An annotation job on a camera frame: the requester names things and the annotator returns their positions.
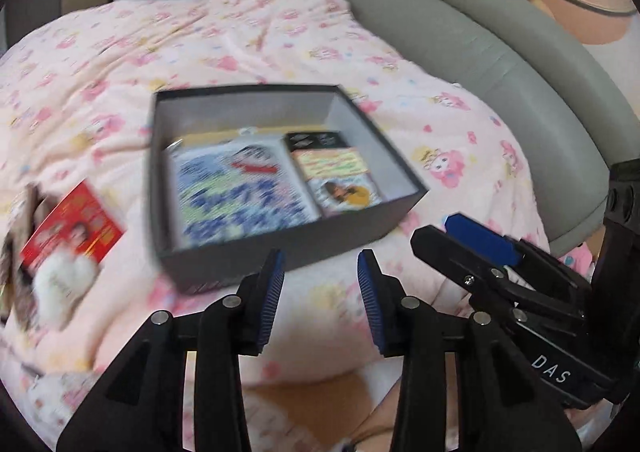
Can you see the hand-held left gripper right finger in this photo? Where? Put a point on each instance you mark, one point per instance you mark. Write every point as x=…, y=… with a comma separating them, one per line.
x=370, y=302

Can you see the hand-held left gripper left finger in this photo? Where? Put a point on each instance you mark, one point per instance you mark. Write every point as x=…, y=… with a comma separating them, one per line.
x=267, y=302

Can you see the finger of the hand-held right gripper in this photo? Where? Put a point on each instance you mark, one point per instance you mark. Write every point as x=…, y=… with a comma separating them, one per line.
x=450, y=257
x=480, y=239

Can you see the dark grey cardboard box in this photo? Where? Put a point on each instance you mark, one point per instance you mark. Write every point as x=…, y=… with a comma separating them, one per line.
x=240, y=252

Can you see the blue patterned packet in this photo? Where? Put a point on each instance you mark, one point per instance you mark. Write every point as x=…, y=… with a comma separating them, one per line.
x=235, y=197

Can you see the yellow and pink card packet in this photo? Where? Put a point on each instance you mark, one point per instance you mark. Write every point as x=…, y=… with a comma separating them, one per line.
x=335, y=172

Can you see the black iridescent packet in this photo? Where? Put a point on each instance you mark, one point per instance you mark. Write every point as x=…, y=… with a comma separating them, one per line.
x=315, y=140

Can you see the grey padded headboard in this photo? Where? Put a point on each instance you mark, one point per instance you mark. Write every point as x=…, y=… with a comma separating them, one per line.
x=475, y=47

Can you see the red packet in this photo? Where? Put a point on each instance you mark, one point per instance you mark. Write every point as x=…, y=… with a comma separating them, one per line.
x=75, y=227

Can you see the brown photo packet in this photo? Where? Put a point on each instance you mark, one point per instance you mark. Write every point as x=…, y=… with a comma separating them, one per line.
x=17, y=277

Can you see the pink printed blanket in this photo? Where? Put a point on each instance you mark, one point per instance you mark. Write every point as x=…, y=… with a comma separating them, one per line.
x=150, y=42

